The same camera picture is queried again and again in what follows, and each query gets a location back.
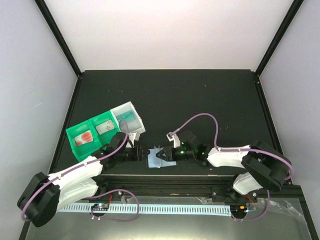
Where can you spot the right black frame post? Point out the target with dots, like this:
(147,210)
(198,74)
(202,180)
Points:
(282,29)

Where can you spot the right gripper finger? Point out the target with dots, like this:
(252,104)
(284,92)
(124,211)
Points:
(164,156)
(166,149)

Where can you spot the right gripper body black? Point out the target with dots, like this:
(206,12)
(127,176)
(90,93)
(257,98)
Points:
(177,156)

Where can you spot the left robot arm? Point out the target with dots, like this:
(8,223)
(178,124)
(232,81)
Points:
(46,194)

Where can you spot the black frame post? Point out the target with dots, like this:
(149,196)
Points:
(48,17)
(282,29)

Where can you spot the right circuit board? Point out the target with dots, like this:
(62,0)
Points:
(240,208)

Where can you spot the white card in green bin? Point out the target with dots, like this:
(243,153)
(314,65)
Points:
(105,127)

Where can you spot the red white card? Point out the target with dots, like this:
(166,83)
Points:
(84,138)

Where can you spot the white translucent bin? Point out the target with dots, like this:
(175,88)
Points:
(135,127)

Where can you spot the left black frame post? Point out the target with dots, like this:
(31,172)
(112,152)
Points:
(48,17)

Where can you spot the left circuit board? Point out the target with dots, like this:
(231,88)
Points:
(100,207)

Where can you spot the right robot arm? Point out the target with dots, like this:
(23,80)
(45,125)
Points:
(265,168)

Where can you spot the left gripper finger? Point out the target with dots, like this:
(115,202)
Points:
(145,150)
(145,154)

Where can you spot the circuit board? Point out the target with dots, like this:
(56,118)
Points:
(240,208)
(100,207)

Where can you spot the teal card in white bin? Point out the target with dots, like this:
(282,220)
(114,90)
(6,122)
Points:
(128,116)

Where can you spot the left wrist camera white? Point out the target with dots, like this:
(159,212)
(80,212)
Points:
(132,138)

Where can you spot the black aluminium rail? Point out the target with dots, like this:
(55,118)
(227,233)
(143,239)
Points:
(165,185)

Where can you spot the green plastic bin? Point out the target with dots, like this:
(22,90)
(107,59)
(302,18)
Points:
(83,151)

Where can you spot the white slotted cable duct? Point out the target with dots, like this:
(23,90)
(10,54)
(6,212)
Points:
(154,209)

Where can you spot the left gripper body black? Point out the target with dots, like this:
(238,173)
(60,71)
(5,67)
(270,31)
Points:
(137,156)

